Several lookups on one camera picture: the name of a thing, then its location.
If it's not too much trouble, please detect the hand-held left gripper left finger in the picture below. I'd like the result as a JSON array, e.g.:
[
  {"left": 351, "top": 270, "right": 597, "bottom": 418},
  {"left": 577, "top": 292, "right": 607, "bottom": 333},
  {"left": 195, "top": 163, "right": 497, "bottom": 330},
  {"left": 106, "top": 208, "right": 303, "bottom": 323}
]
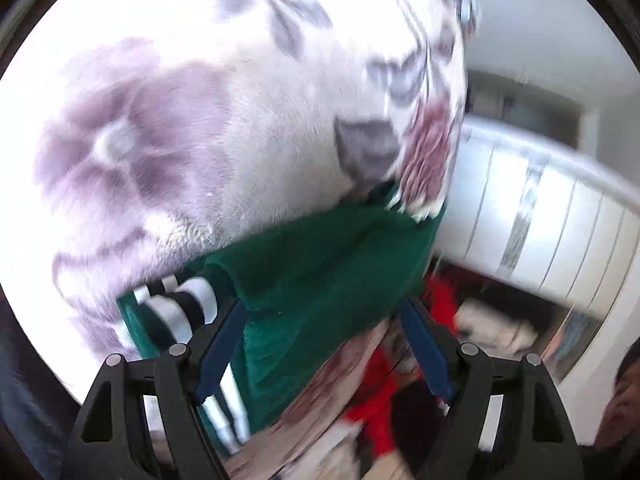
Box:
[{"left": 65, "top": 299, "right": 247, "bottom": 480}]

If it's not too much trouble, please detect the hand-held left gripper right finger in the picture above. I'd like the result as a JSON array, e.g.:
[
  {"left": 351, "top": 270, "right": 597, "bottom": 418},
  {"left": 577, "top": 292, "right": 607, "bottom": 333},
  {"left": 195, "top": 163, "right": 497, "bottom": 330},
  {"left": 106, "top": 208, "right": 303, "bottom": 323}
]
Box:
[{"left": 400, "top": 297, "right": 586, "bottom": 480}]

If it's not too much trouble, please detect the green jacket with striped trim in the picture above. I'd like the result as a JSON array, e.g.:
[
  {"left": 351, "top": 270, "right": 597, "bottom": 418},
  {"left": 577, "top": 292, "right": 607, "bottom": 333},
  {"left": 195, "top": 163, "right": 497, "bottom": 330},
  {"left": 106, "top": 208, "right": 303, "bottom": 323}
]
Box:
[{"left": 116, "top": 180, "right": 448, "bottom": 458}]

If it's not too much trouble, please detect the red garment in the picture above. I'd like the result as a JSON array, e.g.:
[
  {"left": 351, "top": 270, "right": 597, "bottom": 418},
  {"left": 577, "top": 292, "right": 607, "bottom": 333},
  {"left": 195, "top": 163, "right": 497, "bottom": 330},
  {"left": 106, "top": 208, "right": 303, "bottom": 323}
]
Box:
[{"left": 345, "top": 277, "right": 458, "bottom": 461}]

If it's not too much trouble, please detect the white cloth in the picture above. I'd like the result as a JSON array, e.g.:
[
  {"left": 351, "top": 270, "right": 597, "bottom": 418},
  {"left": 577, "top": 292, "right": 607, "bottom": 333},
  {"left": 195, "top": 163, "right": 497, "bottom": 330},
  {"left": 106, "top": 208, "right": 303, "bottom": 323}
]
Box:
[{"left": 454, "top": 299, "right": 543, "bottom": 358}]

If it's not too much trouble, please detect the white wardrobe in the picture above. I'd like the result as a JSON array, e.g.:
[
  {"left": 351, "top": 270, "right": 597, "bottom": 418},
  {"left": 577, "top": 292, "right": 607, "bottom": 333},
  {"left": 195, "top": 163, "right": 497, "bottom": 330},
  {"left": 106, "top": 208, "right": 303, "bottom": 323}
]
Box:
[{"left": 432, "top": 112, "right": 640, "bottom": 311}]

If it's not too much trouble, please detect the dark cloth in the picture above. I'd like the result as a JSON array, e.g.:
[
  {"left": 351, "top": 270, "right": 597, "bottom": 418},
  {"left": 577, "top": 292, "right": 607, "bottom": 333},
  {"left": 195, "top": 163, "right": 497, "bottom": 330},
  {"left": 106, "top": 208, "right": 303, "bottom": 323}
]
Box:
[{"left": 0, "top": 285, "right": 81, "bottom": 480}]

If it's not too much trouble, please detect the floral blanket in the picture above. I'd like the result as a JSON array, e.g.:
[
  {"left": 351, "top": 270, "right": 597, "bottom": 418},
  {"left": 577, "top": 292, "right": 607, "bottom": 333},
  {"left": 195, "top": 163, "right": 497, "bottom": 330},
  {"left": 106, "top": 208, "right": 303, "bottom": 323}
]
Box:
[{"left": 0, "top": 0, "right": 471, "bottom": 480}]

